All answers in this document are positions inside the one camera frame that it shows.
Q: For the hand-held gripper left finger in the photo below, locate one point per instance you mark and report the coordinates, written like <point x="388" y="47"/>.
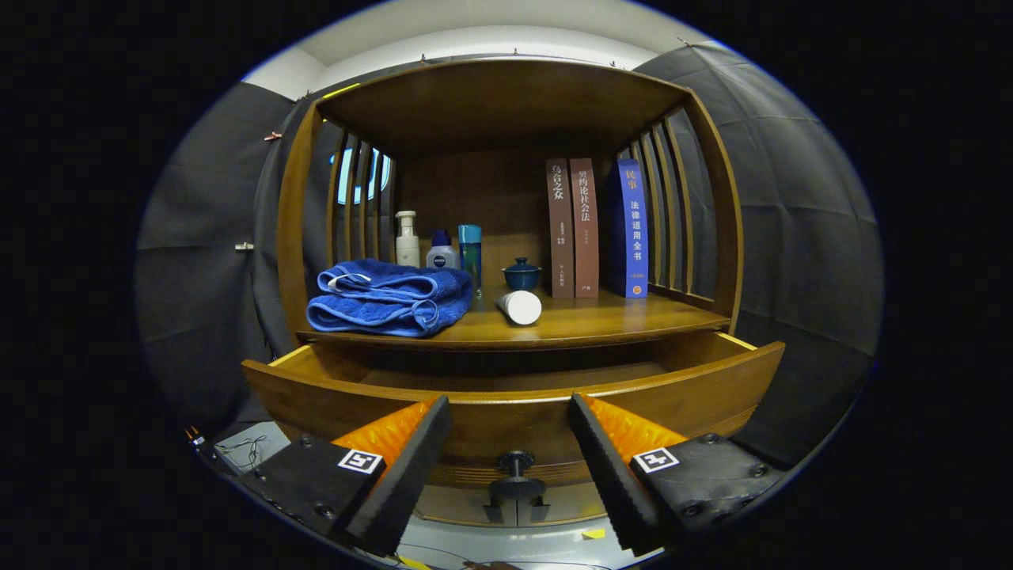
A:
<point x="407" y="483"/>

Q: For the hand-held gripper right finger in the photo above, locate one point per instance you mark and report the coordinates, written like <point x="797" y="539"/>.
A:
<point x="613" y="483"/>

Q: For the brown wooden drawer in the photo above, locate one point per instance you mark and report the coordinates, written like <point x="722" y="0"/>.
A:
<point x="506" y="423"/>

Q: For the white and green tube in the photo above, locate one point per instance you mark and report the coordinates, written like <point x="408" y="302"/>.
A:
<point x="522" y="307"/>

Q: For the wooden cabinet door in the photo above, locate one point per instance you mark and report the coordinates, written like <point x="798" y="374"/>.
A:
<point x="455" y="507"/>
<point x="566" y="507"/>

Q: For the wooden countertop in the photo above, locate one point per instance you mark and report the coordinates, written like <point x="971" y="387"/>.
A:
<point x="601" y="321"/>

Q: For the brown wooden cabinet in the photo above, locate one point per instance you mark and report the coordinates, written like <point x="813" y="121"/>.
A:
<point x="506" y="103"/>

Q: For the yellow tape piece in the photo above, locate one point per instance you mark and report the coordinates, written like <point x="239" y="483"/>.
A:
<point x="593" y="533"/>

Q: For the blue folded towel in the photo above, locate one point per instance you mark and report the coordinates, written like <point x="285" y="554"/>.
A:
<point x="388" y="305"/>

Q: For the blue lidded teacup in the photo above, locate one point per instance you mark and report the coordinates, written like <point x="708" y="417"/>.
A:
<point x="521" y="275"/>

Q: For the white bottle with blue cap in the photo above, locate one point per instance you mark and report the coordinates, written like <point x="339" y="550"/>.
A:
<point x="442" y="257"/>

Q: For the white pump bottle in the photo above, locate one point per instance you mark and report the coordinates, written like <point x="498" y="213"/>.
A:
<point x="407" y="249"/>

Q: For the tall teal bottle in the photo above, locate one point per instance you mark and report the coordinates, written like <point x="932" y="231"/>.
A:
<point x="470" y="257"/>

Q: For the blue book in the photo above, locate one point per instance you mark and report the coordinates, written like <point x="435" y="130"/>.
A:
<point x="631" y="229"/>

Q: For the reddish brown book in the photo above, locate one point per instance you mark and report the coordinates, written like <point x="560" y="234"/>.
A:
<point x="586" y="229"/>

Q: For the dark brown book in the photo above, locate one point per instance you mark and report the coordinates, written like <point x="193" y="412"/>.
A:
<point x="559" y="229"/>

